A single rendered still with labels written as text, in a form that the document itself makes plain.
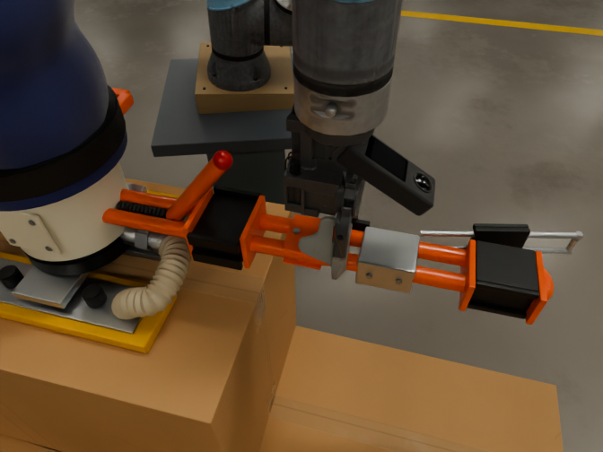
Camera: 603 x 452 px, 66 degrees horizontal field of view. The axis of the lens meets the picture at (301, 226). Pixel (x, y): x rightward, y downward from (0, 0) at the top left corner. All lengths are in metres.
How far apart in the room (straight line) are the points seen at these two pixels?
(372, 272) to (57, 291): 0.44
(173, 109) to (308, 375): 0.88
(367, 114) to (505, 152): 2.29
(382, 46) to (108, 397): 0.54
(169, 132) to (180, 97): 0.19
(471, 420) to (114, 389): 0.73
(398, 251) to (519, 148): 2.21
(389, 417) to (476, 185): 1.58
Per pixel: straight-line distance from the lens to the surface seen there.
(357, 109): 0.42
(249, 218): 0.60
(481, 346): 1.85
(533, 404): 1.17
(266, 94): 1.42
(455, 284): 0.58
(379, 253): 0.58
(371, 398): 1.08
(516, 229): 0.64
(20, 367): 0.76
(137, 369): 0.69
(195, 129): 1.40
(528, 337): 1.94
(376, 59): 0.40
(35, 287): 0.77
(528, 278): 0.59
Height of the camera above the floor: 1.53
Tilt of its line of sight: 47 degrees down
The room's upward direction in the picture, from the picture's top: 1 degrees counter-clockwise
